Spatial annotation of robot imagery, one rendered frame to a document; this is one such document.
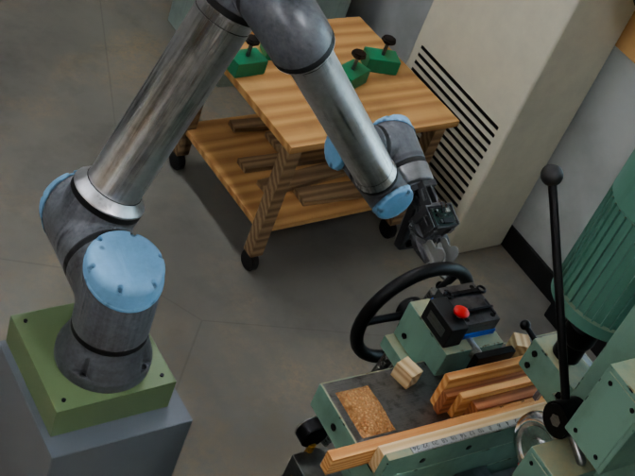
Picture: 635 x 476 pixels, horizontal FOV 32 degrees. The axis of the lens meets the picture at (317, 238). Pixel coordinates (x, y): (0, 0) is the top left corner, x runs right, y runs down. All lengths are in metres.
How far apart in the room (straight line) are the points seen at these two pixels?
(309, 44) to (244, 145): 1.78
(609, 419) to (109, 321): 0.91
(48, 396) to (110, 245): 0.31
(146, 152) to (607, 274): 0.84
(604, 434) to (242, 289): 1.88
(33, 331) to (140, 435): 0.29
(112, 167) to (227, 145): 1.53
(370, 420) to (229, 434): 1.12
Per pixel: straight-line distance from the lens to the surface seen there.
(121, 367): 2.13
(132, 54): 4.19
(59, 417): 2.13
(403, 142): 2.39
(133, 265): 2.02
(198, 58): 1.94
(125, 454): 2.25
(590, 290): 1.78
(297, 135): 3.10
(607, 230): 1.74
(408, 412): 1.96
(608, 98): 3.59
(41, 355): 2.20
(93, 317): 2.05
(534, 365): 1.97
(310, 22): 1.83
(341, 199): 3.51
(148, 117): 2.00
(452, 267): 2.20
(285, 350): 3.23
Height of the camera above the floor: 2.29
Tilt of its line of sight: 39 degrees down
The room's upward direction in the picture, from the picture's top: 23 degrees clockwise
